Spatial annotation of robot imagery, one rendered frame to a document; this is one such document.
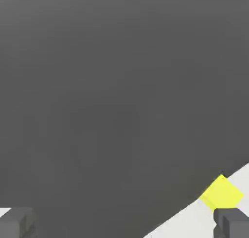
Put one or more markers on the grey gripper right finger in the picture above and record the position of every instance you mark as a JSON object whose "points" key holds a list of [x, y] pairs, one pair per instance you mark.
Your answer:
{"points": [[233, 224]]}

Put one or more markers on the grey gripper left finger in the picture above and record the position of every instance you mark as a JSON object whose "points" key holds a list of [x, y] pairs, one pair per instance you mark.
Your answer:
{"points": [[15, 224]]}

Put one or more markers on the large yellow box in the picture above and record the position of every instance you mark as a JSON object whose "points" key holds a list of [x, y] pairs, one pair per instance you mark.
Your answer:
{"points": [[221, 193]]}

